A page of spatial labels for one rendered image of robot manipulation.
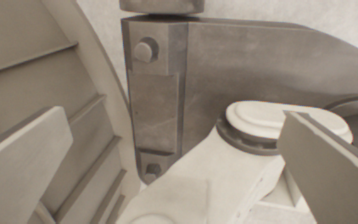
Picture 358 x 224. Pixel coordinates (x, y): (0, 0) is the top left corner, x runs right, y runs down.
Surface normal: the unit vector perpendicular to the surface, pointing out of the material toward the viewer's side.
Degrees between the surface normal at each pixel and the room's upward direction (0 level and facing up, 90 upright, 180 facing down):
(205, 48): 0
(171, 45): 45
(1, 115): 90
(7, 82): 90
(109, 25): 0
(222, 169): 90
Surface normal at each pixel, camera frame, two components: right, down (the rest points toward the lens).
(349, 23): -0.19, 0.50
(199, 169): 0.04, -0.86
